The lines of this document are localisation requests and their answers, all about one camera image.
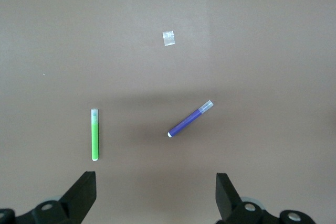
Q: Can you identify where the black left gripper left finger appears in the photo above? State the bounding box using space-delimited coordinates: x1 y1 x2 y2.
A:
0 170 97 224

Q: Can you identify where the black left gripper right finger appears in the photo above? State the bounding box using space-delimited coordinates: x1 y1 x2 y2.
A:
215 173 316 224

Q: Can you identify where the purple marker pen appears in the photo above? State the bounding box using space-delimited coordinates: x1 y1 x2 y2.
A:
167 100 214 138

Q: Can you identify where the green marker pen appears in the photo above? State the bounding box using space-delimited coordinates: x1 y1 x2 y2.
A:
90 108 101 162

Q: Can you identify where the clear tape piece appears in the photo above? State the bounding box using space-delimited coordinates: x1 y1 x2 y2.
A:
162 31 176 47

